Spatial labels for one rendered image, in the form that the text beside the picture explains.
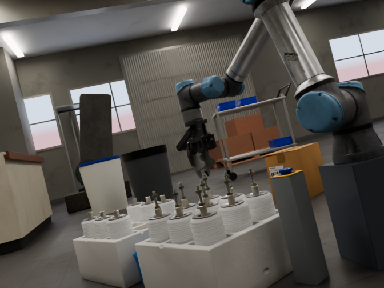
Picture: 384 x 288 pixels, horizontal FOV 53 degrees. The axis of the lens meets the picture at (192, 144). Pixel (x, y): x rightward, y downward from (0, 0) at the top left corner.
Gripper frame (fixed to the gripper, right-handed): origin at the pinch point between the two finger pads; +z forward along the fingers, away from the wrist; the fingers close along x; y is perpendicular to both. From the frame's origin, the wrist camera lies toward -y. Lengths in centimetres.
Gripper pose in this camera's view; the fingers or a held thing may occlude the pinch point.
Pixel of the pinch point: (202, 174)
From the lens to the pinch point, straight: 146.2
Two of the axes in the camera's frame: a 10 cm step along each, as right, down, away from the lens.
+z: 2.4, 9.7, -0.1
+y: 6.6, -1.7, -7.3
